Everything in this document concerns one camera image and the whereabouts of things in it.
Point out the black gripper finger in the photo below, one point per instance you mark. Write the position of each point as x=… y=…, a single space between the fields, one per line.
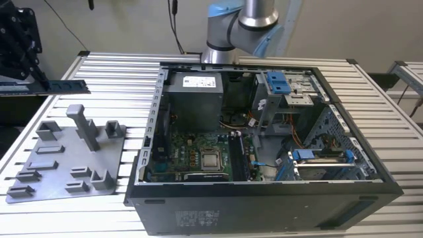
x=41 y=77

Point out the green RAM stick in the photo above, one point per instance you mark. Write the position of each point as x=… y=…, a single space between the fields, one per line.
x=65 y=86

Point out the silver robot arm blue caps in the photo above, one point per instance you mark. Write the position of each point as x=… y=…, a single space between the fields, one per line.
x=257 y=12

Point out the black RAM slot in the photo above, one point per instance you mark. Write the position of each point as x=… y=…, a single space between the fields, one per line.
x=232 y=158
x=237 y=158

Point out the black table corner cap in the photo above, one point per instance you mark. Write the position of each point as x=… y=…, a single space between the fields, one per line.
x=352 y=61
x=82 y=53
x=400 y=63

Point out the small black hanging object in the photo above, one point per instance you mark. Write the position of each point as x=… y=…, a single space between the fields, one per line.
x=90 y=4

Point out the grey plastic parts rack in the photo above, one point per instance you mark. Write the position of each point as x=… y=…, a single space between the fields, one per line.
x=65 y=161

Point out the grey power supply unit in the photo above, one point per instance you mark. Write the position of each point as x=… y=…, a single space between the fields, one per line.
x=194 y=109

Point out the blue VGA port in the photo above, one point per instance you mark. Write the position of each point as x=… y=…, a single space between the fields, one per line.
x=160 y=166

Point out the green motherboard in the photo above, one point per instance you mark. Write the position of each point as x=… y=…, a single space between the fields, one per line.
x=184 y=148

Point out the silver CPU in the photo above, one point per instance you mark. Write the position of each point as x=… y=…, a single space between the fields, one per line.
x=210 y=161

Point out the black graphics card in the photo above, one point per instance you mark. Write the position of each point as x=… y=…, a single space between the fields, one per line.
x=204 y=176

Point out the white power connector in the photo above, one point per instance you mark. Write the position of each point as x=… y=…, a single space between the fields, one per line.
x=261 y=104

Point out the blue disk carrier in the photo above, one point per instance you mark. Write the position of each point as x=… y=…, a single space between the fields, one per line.
x=274 y=77

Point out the grey metal drive cage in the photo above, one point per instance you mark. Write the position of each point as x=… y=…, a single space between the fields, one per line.
x=273 y=104

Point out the white six pin socket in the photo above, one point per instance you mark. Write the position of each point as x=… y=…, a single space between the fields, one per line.
x=252 y=157

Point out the black open PC case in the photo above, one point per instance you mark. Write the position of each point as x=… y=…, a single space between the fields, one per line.
x=230 y=210

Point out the hard disk in blue carrier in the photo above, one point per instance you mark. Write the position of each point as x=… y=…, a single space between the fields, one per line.
x=301 y=155

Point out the black box behind table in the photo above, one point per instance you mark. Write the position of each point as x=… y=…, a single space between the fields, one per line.
x=381 y=79

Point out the metal slat side table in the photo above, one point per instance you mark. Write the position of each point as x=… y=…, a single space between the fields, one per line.
x=409 y=74

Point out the silver metal bracket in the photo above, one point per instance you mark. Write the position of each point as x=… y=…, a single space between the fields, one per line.
x=298 y=100

